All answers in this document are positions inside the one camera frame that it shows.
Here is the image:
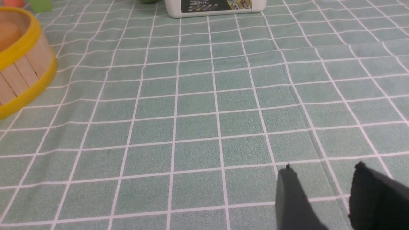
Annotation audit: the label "green checkered tablecloth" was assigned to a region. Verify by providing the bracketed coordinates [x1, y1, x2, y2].
[1, 0, 409, 230]

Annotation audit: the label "green toy apple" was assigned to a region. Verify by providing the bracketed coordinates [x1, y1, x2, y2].
[140, 0, 159, 4]

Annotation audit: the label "green foam cube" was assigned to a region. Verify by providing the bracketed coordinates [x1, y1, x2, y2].
[28, 0, 53, 13]

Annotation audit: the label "bamboo steamer base yellow rims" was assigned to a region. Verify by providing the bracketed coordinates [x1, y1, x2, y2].
[0, 6, 58, 119]

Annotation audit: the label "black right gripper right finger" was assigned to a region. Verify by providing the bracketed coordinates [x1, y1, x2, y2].
[349, 162, 409, 230]

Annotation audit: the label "white box with green lid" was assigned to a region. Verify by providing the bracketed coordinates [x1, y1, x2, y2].
[164, 0, 267, 18]

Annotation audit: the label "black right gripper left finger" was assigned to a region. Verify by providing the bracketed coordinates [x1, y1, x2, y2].
[275, 164, 328, 230]

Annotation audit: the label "orange foam cube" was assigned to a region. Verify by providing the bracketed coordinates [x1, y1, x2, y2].
[1, 0, 26, 8]

